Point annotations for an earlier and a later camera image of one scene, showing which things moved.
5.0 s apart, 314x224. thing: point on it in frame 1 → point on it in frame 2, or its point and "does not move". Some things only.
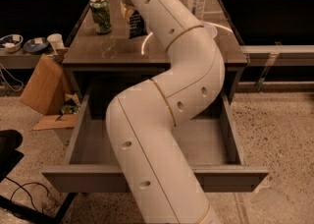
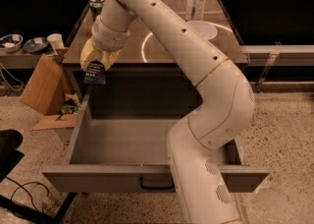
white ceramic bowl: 211,28 does not move
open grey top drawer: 207,142 does not move
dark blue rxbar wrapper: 137,26 → 95,73
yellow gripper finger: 127,10 → 108,39
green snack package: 68,108 does not move
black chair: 10,141 does not move
